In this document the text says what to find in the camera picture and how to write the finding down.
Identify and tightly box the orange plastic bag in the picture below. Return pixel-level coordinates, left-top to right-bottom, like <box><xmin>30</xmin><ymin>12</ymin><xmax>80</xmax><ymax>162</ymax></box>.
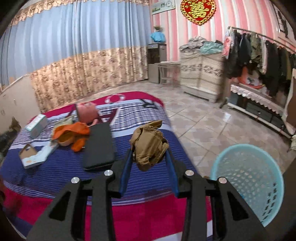
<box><xmin>52</xmin><ymin>122</ymin><xmax>90</xmax><ymax>152</ymax></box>

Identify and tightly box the light blue laundry basket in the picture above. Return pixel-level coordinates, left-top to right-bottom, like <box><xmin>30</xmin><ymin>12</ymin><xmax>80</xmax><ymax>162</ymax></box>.
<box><xmin>210</xmin><ymin>144</ymin><xmax>285</xmax><ymax>227</ymax></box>

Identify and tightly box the light blue book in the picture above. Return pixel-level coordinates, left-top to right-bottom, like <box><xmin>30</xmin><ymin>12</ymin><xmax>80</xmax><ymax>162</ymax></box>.
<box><xmin>21</xmin><ymin>141</ymin><xmax>59</xmax><ymax>169</ymax></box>

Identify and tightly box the black flat case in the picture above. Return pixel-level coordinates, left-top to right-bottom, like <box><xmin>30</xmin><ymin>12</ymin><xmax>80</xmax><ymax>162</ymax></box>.
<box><xmin>82</xmin><ymin>123</ymin><xmax>115</xmax><ymax>171</ymax></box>

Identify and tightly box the brown cardboard piece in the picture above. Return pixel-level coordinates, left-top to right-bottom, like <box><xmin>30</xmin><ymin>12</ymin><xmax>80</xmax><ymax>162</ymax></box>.
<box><xmin>19</xmin><ymin>144</ymin><xmax>38</xmax><ymax>160</ymax></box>

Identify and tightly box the striped blue red bedspread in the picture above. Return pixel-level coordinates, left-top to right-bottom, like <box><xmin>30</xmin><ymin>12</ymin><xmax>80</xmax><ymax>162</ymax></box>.
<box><xmin>1</xmin><ymin>91</ymin><xmax>194</xmax><ymax>240</ymax></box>

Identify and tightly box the beige bowl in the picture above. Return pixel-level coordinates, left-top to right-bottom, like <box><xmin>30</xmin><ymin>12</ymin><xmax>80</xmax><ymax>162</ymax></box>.
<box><xmin>57</xmin><ymin>132</ymin><xmax>75</xmax><ymax>147</ymax></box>

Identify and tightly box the teal white tissue box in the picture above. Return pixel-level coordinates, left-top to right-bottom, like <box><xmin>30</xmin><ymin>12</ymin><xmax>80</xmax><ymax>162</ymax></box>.
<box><xmin>25</xmin><ymin>114</ymin><xmax>48</xmax><ymax>138</ymax></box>

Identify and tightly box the low shelf with lace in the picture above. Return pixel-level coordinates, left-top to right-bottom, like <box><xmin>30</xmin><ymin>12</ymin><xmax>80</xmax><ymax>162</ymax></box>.
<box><xmin>227</xmin><ymin>83</ymin><xmax>295</xmax><ymax>138</ymax></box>

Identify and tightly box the beige side cabinet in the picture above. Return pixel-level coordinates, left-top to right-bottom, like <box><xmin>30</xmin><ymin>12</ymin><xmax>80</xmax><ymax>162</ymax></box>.
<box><xmin>0</xmin><ymin>75</ymin><xmax>41</xmax><ymax>133</ymax></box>

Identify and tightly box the cabinet with patterned cover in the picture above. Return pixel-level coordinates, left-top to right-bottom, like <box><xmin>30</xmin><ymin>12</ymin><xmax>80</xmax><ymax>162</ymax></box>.
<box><xmin>180</xmin><ymin>50</ymin><xmax>224</xmax><ymax>103</ymax></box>

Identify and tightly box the clothes rack with garments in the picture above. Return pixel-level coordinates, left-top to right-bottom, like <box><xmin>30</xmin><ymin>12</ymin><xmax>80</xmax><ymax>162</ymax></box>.
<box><xmin>221</xmin><ymin>26</ymin><xmax>295</xmax><ymax>113</ymax></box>

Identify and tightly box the blue and floral curtain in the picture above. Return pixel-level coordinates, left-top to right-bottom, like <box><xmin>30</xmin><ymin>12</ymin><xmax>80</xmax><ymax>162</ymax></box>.
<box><xmin>1</xmin><ymin>1</ymin><xmax>151</xmax><ymax>111</ymax></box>

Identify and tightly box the pile of folded clothes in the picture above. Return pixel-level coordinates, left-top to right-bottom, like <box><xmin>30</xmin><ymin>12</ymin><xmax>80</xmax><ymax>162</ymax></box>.
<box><xmin>179</xmin><ymin>36</ymin><xmax>223</xmax><ymax>55</ymax></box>

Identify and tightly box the grey water dispenser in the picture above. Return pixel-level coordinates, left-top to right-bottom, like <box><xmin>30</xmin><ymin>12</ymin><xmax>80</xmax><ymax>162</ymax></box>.
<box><xmin>147</xmin><ymin>43</ymin><xmax>167</xmax><ymax>84</ymax></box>

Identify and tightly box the red gold heart decoration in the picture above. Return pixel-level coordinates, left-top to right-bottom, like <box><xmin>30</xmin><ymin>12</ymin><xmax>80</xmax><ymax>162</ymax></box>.
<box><xmin>180</xmin><ymin>0</ymin><xmax>216</xmax><ymax>26</ymax></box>

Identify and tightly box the framed landscape picture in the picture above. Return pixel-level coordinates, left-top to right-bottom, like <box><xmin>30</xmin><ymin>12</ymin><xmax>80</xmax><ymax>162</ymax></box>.
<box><xmin>152</xmin><ymin>0</ymin><xmax>176</xmax><ymax>15</ymax></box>

